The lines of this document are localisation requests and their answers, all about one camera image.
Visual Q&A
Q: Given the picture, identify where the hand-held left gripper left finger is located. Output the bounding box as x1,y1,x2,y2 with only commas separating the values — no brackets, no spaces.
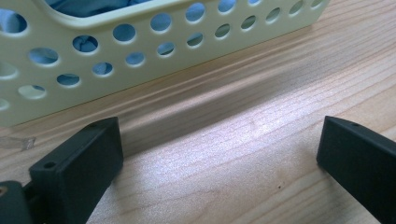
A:
28,116,124,224

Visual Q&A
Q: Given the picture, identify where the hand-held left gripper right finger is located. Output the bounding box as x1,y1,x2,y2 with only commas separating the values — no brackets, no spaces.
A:
316,115,396,224

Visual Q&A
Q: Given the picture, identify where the cream perforated plastic basket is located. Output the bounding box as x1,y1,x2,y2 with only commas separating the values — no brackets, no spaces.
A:
0,0,332,128

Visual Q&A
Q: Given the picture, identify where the blue cloth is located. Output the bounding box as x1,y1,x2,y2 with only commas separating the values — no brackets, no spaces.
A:
0,0,265,94

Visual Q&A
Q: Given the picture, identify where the clear tape piece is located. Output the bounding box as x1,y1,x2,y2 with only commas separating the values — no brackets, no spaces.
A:
0,135,37,152

